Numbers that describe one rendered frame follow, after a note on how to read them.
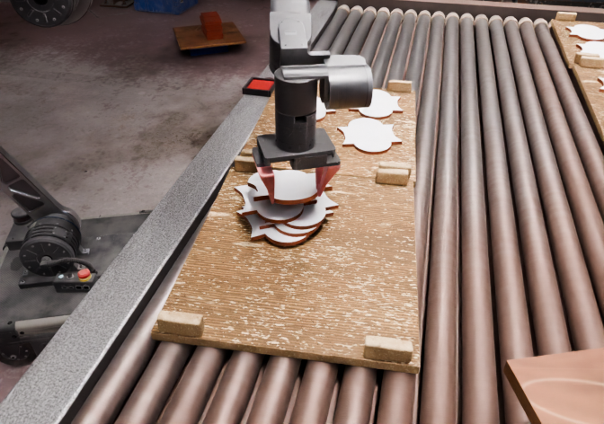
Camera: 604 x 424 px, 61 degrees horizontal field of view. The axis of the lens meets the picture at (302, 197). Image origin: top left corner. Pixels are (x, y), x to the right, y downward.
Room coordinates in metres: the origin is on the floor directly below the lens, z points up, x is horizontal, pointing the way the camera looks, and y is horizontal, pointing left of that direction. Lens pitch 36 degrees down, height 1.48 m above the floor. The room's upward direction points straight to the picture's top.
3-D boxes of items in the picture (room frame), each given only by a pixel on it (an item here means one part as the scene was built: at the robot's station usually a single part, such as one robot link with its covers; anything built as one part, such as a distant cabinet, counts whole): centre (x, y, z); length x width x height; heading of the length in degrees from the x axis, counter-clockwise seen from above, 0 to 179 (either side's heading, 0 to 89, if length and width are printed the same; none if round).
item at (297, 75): (0.64, 0.00, 1.19); 0.07 x 0.06 x 0.07; 98
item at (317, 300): (0.62, 0.00, 0.93); 0.41 x 0.35 x 0.02; 171
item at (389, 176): (0.79, -0.17, 0.95); 0.06 x 0.02 x 0.03; 81
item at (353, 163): (1.03, -0.08, 0.93); 0.41 x 0.35 x 0.02; 170
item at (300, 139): (0.64, 0.01, 1.13); 0.10 x 0.07 x 0.07; 105
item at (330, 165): (0.65, -0.01, 1.06); 0.07 x 0.07 x 0.09; 15
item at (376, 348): (0.41, -0.11, 0.95); 0.06 x 0.02 x 0.03; 81
